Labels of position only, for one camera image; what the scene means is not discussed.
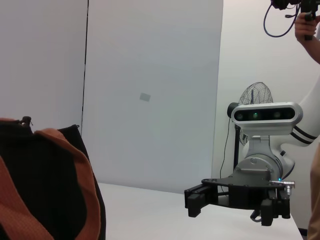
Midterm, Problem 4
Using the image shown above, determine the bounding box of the person's bare forearm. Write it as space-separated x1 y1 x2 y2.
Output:
297 38 320 65

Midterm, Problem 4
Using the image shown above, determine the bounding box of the khaki trouser leg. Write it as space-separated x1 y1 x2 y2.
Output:
306 141 320 240

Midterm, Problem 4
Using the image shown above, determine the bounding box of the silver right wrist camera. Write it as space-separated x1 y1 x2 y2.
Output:
231 101 304 157

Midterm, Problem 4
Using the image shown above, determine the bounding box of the black wire cage fan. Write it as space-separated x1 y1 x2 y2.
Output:
226 81 274 173

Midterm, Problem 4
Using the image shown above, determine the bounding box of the black bag with orange handles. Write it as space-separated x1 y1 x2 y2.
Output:
0 116 107 240

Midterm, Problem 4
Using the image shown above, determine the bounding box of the person's bare hand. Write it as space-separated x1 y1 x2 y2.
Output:
294 11 318 43

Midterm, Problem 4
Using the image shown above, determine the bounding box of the blue camera rig cable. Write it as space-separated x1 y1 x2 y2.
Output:
264 0 302 39

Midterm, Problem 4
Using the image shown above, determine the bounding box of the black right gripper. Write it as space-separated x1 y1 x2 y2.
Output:
184 173 291 226

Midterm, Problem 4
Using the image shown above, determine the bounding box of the thin black fan cord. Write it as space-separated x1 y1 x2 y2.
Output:
219 117 232 178

